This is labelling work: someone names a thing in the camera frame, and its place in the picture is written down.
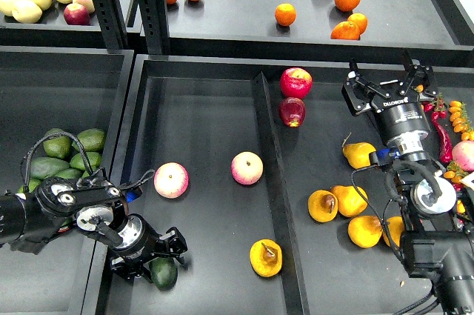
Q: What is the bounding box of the yellow pear brown end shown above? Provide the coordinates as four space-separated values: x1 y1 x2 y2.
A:
307 190 338 222

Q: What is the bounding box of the bright red apple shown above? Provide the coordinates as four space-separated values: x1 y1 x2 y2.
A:
280 67 313 99

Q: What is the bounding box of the green avocado far left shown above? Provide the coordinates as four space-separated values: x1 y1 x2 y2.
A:
19 178 41 193

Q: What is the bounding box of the orange on shelf centre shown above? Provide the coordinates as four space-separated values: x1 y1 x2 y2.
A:
274 3 297 27

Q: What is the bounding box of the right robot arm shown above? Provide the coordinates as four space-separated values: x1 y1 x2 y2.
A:
341 52 473 314

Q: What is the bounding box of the orange cherry tomato vine right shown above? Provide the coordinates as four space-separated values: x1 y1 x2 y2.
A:
448 100 473 141

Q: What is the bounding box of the green avocado top right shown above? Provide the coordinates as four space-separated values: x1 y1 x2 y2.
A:
76 128 107 153

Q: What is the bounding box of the small orange right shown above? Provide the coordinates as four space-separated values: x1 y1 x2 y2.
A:
347 13 368 35

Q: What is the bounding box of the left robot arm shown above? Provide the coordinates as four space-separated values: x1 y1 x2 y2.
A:
1 130 187 282

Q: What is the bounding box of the red chili pepper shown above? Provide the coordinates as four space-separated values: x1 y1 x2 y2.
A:
432 120 453 164

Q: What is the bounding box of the pink apple centre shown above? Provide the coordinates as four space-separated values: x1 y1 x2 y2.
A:
231 151 264 185

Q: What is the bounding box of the yellow pear middle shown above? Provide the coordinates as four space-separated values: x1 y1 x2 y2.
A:
330 185 368 217

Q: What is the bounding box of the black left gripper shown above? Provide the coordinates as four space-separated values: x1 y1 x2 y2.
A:
108 214 188 283

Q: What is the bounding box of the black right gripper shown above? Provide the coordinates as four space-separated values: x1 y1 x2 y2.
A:
341 50 439 147

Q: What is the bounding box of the dark green avocado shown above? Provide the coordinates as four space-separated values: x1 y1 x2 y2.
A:
149 257 178 291

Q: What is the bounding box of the yellow pear lower left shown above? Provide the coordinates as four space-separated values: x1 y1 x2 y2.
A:
347 215 382 248

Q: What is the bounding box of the green avocado centre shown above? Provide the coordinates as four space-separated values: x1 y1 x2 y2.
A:
55 168 83 179

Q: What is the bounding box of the yellow pear with brown stem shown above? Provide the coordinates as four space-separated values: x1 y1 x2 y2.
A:
249 239 283 278

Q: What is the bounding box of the orange front right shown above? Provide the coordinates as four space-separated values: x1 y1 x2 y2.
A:
330 21 361 40

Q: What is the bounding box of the pink apple left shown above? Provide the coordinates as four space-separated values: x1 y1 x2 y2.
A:
153 162 189 199

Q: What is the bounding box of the green avocado second row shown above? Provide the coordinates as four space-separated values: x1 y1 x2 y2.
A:
69 151 103 171

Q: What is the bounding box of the yellow pear lower right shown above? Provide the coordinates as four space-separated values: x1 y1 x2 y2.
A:
382 216 404 248

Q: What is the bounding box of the pink peach right edge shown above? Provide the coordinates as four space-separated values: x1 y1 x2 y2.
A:
452 141 474 171

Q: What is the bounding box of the red cherry tomato vine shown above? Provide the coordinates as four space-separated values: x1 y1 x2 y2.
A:
422 95 447 121

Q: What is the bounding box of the black centre tray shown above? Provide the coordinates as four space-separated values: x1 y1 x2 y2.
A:
80 53 474 315

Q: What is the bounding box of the green avocado top left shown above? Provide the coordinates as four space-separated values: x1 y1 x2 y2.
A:
43 136 72 159

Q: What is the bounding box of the mixed cherry tomatoes lower right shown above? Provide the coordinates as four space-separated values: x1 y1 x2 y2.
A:
443 161 471 230

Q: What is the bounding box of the dark red apple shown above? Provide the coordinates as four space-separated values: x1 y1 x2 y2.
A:
278 97 306 128

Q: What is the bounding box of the green avocado long left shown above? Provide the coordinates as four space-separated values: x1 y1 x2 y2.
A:
30 156 70 180

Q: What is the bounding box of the white label card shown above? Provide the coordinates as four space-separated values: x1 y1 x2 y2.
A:
461 173 474 190

